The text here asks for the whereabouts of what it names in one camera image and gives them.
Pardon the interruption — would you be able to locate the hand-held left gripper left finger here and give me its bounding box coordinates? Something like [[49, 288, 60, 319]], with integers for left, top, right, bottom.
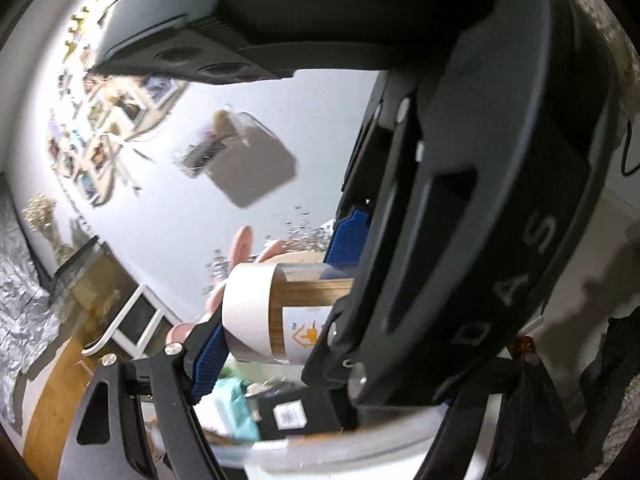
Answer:
[[60, 317, 226, 480]]

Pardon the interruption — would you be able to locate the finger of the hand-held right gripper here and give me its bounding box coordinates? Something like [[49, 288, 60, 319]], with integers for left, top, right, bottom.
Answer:
[[302, 99, 482, 405], [325, 79, 397, 275]]

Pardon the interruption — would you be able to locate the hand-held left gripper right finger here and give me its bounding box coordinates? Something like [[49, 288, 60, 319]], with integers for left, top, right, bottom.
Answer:
[[415, 350, 581, 480]]

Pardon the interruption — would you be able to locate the clear toothpick jar white cap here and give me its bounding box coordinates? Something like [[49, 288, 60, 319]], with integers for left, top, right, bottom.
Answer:
[[222, 260, 361, 366]]

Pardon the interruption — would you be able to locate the black box with label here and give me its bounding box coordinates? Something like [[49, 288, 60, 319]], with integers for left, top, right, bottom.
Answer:
[[247, 389, 362, 442]]

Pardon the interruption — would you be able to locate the clear plastic container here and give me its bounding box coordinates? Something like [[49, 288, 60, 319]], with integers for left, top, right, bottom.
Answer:
[[147, 400, 451, 480]]

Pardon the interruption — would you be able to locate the pink crystal crown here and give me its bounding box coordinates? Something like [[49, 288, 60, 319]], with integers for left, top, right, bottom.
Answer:
[[200, 204, 337, 296]]

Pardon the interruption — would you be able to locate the teal wet wipes pack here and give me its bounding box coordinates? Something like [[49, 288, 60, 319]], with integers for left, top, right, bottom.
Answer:
[[215, 377, 262, 443]]

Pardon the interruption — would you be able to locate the glass fish tank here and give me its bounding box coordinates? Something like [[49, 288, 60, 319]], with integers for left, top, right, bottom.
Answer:
[[50, 236, 139, 332]]

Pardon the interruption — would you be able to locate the silver foil sheet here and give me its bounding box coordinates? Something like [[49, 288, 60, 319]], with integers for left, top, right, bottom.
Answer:
[[0, 180, 67, 431]]

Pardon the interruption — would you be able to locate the cream ribbon bow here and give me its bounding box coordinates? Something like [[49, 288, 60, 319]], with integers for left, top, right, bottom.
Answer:
[[107, 120, 157, 197]]

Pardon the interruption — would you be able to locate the dried flower bunch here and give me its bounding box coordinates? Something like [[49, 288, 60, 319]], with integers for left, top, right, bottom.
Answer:
[[22, 192, 76, 261]]

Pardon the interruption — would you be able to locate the white frame drawer cabinet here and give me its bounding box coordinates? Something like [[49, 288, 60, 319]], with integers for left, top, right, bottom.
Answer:
[[82, 282, 183, 359]]

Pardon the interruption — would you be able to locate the group of wall photos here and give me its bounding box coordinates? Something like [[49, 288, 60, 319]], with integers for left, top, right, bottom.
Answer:
[[47, 5, 191, 206]]

